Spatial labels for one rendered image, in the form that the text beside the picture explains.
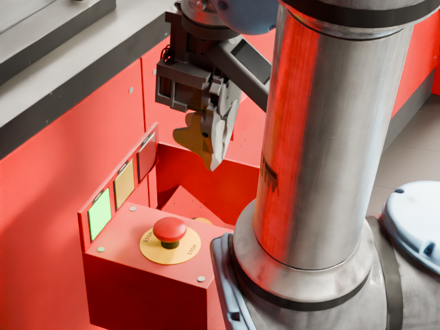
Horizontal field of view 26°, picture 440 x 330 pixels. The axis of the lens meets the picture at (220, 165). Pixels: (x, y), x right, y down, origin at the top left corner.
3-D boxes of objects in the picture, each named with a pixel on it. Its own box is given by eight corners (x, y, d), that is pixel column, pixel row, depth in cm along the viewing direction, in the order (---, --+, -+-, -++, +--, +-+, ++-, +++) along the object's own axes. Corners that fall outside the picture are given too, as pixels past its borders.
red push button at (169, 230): (178, 262, 111) (177, 239, 108) (147, 253, 112) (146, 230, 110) (192, 241, 114) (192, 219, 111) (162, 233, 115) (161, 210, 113)
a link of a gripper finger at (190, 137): (177, 157, 118) (181, 95, 112) (220, 171, 116) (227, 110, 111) (165, 171, 115) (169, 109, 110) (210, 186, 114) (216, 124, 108)
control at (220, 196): (207, 362, 113) (206, 248, 103) (89, 324, 118) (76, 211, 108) (266, 258, 128) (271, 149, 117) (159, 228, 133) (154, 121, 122)
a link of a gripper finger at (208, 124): (211, 135, 114) (216, 74, 108) (224, 139, 113) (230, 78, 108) (194, 156, 110) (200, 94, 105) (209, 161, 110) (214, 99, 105)
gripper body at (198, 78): (181, 76, 115) (186, -13, 108) (247, 96, 113) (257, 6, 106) (153, 108, 110) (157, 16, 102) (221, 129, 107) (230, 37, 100)
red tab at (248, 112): (233, 141, 169) (233, 109, 165) (223, 138, 170) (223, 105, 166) (274, 103, 180) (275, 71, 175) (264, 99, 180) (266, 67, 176)
